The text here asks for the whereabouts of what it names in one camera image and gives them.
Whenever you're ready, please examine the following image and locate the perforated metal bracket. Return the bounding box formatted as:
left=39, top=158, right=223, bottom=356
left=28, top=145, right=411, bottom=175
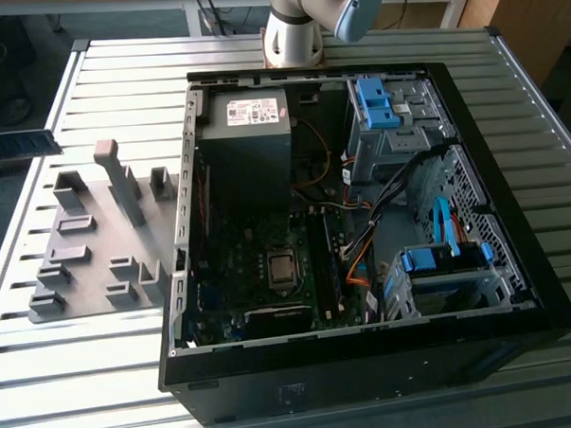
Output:
left=403, top=141, right=532, bottom=309

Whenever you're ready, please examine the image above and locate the black office chair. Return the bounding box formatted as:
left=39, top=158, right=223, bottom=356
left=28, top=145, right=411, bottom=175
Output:
left=0, top=13, right=41, bottom=128

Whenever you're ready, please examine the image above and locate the thin orange wire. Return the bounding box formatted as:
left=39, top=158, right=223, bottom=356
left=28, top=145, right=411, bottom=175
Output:
left=288, top=116, right=332, bottom=191

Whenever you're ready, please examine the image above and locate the green motherboard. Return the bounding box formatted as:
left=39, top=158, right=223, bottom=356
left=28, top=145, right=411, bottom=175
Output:
left=189, top=203, right=382, bottom=347

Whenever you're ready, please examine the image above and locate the wooden cabinet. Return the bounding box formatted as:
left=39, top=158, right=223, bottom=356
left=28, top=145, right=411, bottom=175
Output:
left=458, top=0, right=571, bottom=92

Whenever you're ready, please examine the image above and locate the grey power supply with label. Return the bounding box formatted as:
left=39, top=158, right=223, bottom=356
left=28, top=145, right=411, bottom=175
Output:
left=195, top=88, right=297, bottom=219

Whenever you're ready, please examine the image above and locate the silver CPU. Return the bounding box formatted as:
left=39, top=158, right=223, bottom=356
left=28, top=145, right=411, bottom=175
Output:
left=269, top=255, right=295, bottom=283

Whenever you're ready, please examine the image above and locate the black graphics card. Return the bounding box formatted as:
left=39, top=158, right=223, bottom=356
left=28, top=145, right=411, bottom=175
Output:
left=241, top=301, right=316, bottom=341

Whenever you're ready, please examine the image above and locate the grey plastic parts rack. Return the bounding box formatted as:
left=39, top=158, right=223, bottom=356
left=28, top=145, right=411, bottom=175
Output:
left=20, top=135, right=186, bottom=326

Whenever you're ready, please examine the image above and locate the black cable bundle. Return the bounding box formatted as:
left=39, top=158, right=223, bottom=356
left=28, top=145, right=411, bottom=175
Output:
left=337, top=148, right=440, bottom=262

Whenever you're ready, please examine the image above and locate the orange flat data cable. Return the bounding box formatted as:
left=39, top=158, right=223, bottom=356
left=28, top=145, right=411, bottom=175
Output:
left=344, top=233, right=380, bottom=288

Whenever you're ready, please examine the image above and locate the large blue drive carrier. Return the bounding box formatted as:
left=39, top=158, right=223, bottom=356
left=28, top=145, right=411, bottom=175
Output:
left=354, top=78, right=402, bottom=133

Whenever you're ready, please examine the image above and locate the silver metal disk bay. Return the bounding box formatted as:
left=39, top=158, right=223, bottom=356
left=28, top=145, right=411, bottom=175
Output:
left=379, top=239, right=537, bottom=323

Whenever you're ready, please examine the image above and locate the CPU socket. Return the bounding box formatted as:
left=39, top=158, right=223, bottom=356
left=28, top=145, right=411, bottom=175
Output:
left=262, top=242, right=303, bottom=299

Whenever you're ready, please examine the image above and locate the grey metal drive cage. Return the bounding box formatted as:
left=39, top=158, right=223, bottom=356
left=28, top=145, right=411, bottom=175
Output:
left=343, top=73, right=460, bottom=187

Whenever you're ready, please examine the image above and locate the red twisted cable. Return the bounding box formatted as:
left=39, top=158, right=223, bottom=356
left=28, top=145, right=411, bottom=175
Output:
left=196, top=172, right=212, bottom=266

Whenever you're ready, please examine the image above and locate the blue data cable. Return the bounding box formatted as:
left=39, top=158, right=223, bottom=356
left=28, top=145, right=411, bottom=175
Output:
left=431, top=195, right=463, bottom=259

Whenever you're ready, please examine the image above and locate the black open PC case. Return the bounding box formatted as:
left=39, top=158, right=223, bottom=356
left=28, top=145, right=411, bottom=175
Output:
left=144, top=54, right=571, bottom=428

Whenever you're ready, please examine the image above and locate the blue disk carrier with handle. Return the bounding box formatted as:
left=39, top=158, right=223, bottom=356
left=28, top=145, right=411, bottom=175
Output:
left=400, top=245, right=453, bottom=273

